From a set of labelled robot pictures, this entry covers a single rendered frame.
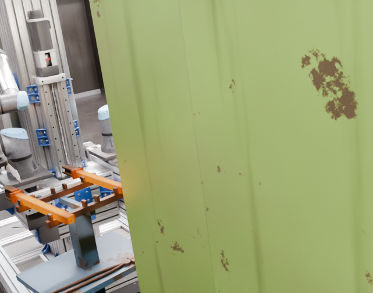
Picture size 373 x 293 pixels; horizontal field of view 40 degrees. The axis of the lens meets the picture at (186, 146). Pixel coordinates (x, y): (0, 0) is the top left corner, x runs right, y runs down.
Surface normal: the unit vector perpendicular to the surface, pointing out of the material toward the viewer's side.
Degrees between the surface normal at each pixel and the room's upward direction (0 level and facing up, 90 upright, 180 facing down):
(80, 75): 90
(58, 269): 0
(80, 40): 90
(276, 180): 90
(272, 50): 90
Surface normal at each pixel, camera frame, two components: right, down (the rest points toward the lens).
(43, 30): 0.54, 0.17
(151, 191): -0.73, 0.28
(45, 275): -0.13, -0.95
